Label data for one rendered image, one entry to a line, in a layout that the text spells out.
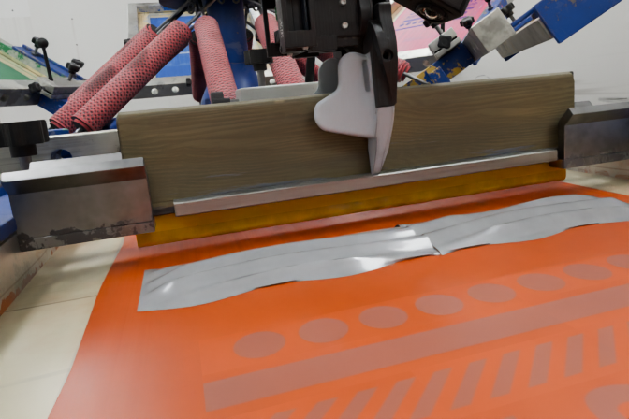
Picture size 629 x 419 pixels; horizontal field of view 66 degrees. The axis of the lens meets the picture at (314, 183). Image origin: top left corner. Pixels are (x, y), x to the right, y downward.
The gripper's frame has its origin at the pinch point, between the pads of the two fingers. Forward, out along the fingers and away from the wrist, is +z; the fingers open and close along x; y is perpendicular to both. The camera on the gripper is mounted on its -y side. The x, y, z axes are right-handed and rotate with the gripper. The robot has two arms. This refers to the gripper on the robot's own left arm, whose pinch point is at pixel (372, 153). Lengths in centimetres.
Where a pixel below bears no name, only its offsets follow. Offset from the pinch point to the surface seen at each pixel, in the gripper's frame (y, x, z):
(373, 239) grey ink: 3.5, 7.7, 4.7
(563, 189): -17.7, 1.5, 5.4
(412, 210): -3.1, 0.5, 5.3
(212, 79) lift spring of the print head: 8, -50, -9
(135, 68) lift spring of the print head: 21, -63, -13
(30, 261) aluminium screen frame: 25.9, 1.5, 3.9
